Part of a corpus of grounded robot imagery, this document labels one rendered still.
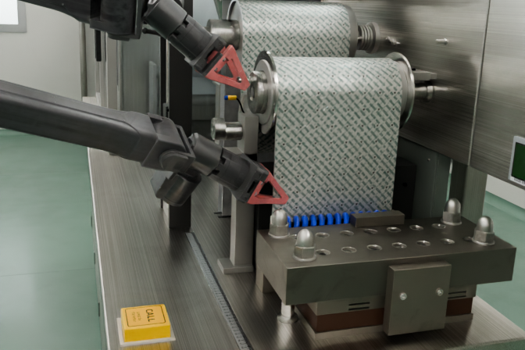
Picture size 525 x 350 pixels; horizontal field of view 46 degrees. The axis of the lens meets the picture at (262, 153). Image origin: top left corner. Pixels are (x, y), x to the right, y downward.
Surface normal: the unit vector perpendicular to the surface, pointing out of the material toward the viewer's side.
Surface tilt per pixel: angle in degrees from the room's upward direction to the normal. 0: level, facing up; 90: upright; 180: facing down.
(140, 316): 0
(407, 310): 90
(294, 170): 90
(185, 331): 0
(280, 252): 0
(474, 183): 90
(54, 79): 90
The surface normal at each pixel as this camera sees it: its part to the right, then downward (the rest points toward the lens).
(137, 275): 0.04, -0.97
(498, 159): -0.96, 0.04
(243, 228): 0.29, 0.24
